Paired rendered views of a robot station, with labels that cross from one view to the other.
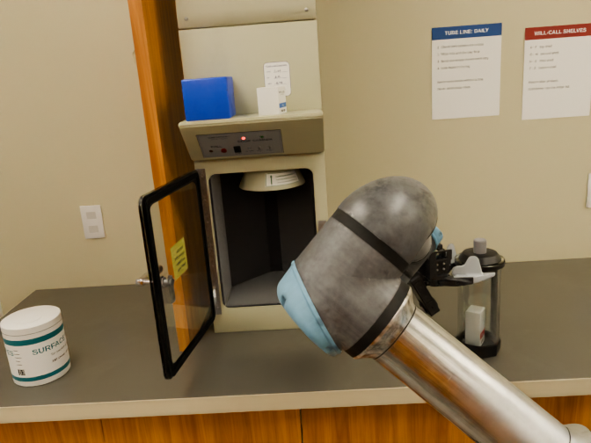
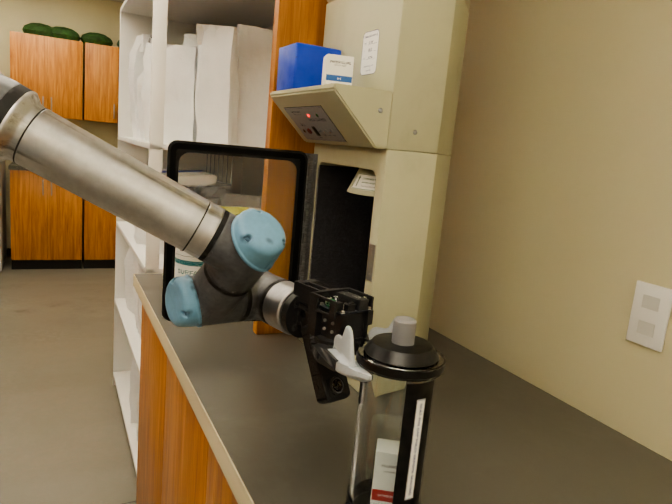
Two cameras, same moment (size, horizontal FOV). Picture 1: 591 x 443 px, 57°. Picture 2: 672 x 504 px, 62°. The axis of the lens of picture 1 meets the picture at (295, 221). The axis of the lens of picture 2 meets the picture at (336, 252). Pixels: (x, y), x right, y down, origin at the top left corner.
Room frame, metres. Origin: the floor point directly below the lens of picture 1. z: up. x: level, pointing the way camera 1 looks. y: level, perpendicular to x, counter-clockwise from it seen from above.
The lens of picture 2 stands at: (0.75, -0.93, 1.41)
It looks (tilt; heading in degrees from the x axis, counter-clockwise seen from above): 11 degrees down; 61
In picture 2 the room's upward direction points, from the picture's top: 5 degrees clockwise
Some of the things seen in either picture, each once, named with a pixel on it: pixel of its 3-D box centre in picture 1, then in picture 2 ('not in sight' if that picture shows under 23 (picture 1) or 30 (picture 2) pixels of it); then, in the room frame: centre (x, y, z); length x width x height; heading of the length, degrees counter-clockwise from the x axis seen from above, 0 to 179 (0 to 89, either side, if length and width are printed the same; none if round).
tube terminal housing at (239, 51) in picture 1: (265, 179); (393, 190); (1.44, 0.07, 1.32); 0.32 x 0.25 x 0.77; 88
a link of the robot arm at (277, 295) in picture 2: not in sight; (293, 308); (1.10, -0.19, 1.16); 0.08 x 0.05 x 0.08; 13
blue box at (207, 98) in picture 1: (209, 98); (308, 71); (1.26, 0.17, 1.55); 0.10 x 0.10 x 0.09; 88
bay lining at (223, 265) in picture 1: (269, 226); (386, 250); (1.44, 0.07, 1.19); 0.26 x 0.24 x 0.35; 88
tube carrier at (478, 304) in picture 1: (478, 301); (391, 433); (1.15, -0.41, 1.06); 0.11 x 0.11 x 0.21
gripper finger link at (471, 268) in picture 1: (473, 268); (349, 349); (1.09, -0.38, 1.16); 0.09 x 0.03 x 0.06; 78
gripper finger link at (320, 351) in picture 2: (451, 279); (332, 353); (1.10, -0.33, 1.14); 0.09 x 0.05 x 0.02; 78
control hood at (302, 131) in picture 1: (254, 137); (322, 117); (1.26, 0.08, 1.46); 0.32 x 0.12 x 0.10; 88
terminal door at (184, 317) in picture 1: (182, 267); (235, 235); (1.16, 0.26, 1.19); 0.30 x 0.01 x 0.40; 168
